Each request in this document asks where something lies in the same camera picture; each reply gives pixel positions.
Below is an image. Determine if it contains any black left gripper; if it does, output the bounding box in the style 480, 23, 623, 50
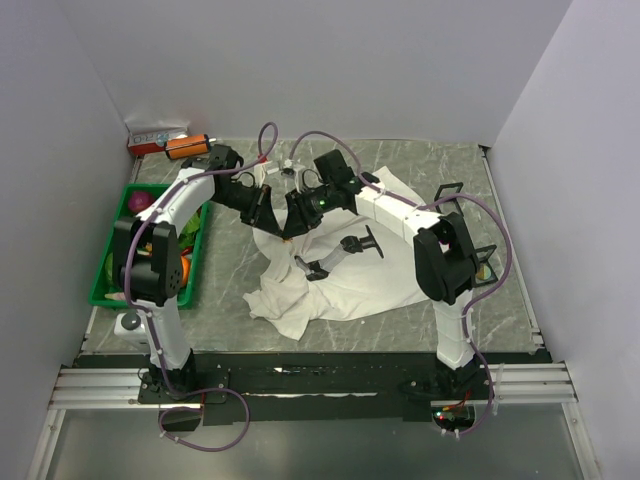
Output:
212, 182, 282, 237

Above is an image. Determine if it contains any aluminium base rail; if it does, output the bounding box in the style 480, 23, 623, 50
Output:
50, 355, 577, 409

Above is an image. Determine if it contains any black frame stand far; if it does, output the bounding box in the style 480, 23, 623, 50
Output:
433, 182, 464, 216

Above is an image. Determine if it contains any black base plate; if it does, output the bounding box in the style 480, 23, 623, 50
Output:
138, 352, 490, 426

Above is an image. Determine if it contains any round green brooch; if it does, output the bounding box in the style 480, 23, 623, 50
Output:
476, 266, 492, 281

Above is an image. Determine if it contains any green plastic tray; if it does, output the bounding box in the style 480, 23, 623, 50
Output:
88, 183, 211, 309

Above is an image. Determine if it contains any black frame stand near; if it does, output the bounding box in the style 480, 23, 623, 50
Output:
474, 244, 498, 288

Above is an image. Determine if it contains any red white carton box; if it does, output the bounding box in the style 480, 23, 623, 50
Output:
127, 127, 189, 157

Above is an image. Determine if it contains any white garment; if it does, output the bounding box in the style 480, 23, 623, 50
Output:
243, 165, 432, 341

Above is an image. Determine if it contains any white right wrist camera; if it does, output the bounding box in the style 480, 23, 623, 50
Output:
279, 159, 306, 191

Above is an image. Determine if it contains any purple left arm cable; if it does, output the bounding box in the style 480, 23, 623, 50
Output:
124, 121, 280, 454

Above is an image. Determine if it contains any purple toy onion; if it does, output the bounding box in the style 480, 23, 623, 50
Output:
127, 190, 155, 214

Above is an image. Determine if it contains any black frame stand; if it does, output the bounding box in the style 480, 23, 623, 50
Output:
474, 244, 498, 288
433, 182, 464, 216

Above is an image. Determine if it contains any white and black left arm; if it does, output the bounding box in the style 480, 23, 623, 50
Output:
112, 145, 282, 402

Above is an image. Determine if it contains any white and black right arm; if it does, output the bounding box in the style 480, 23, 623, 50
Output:
283, 149, 481, 399

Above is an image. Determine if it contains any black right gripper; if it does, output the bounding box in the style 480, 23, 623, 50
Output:
281, 185, 336, 242

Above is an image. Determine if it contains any orange cylindrical tool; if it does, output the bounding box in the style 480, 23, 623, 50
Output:
164, 134, 215, 160

